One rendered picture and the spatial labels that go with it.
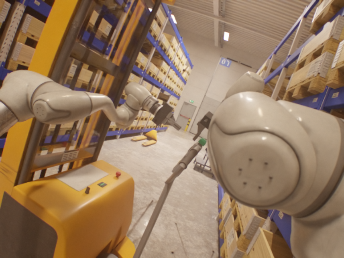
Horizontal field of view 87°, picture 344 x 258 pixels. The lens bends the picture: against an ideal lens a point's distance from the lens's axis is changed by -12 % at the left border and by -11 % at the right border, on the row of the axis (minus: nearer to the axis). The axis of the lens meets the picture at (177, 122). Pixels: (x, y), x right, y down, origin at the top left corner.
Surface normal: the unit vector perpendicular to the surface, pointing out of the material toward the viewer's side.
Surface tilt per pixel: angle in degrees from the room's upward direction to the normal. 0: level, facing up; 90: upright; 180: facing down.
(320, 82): 90
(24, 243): 90
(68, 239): 68
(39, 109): 103
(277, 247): 90
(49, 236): 90
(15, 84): 54
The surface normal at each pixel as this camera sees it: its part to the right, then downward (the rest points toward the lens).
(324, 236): -0.90, -0.07
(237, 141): -0.67, -0.61
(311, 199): -0.26, 0.44
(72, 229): 0.98, 0.03
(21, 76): 0.04, -0.60
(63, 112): 0.80, 0.38
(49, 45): -0.19, 0.00
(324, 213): -0.42, 0.55
